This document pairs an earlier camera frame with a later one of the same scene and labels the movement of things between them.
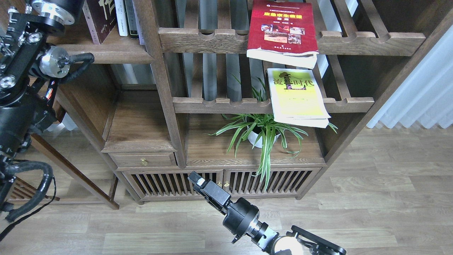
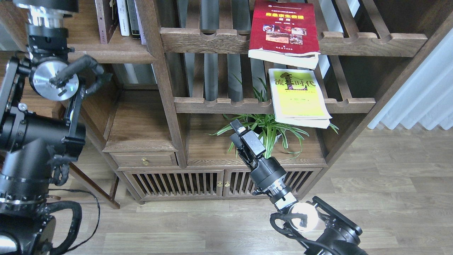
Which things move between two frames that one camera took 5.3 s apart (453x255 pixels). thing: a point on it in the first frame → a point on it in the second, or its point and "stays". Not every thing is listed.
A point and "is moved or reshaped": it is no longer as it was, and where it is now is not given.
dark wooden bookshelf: (255, 95) stays
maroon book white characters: (101, 15) is moved or reshaped
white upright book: (121, 17) stays
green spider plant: (258, 130) stays
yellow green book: (297, 98) stays
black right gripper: (239, 216) → (264, 171)
